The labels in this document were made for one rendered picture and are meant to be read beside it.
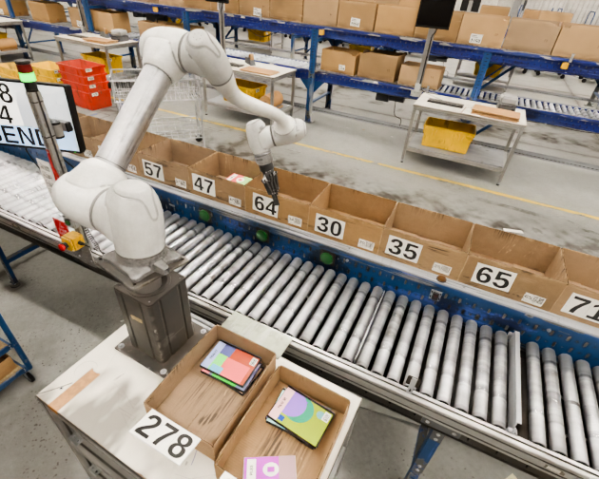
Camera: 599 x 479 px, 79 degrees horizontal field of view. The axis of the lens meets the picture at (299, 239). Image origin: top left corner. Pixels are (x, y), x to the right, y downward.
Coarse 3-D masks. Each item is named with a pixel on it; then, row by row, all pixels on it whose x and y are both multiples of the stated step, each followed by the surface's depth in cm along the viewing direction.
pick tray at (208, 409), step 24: (216, 336) 148; (240, 336) 142; (192, 360) 137; (264, 360) 142; (168, 384) 128; (192, 384) 133; (216, 384) 134; (264, 384) 135; (168, 408) 126; (192, 408) 126; (216, 408) 127; (240, 408) 118; (192, 432) 120; (216, 432) 120; (216, 456) 114
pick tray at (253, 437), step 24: (288, 384) 136; (312, 384) 129; (264, 408) 128; (336, 408) 129; (240, 432) 117; (264, 432) 121; (336, 432) 123; (240, 456) 115; (264, 456) 115; (312, 456) 116
